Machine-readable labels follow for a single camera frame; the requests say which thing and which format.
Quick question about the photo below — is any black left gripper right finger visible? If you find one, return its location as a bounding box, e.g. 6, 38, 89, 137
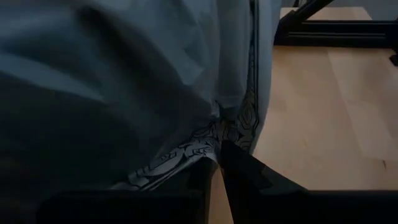
220, 140, 398, 224

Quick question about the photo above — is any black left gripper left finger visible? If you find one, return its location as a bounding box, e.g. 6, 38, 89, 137
37, 157, 219, 224

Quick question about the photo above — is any grey-blue plastic trash bag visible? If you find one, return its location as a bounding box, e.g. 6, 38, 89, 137
0, 0, 282, 192

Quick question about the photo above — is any black aluminium table frame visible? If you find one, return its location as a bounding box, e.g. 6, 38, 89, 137
273, 0, 398, 48

